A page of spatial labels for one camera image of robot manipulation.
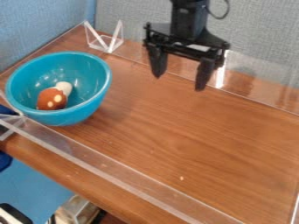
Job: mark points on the dark blue object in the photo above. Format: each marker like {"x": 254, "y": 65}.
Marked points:
{"x": 5, "y": 159}

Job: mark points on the clear acrylic corner bracket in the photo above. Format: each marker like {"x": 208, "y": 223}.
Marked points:
{"x": 103, "y": 42}

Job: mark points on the clear acrylic left bracket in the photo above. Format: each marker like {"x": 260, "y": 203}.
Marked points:
{"x": 15, "y": 120}

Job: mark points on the brown white plush mushroom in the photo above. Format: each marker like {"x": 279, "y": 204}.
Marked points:
{"x": 53, "y": 97}

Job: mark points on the clear acrylic barrier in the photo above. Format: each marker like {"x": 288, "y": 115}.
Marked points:
{"x": 148, "y": 189}
{"x": 243, "y": 84}

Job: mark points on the clear acrylic back barrier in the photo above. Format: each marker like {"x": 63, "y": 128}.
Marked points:
{"x": 243, "y": 84}

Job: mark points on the black white object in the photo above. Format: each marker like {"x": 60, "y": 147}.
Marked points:
{"x": 12, "y": 216}

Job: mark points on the metal box under table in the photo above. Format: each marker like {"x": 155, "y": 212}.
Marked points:
{"x": 75, "y": 211}

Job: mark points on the blue bowl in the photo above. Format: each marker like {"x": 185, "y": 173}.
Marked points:
{"x": 81, "y": 69}

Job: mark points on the clear acrylic front barrier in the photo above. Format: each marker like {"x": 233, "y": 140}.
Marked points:
{"x": 148, "y": 189}

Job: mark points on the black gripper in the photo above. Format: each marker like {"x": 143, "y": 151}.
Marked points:
{"x": 160, "y": 43}

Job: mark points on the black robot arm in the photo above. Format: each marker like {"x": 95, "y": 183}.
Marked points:
{"x": 184, "y": 37}

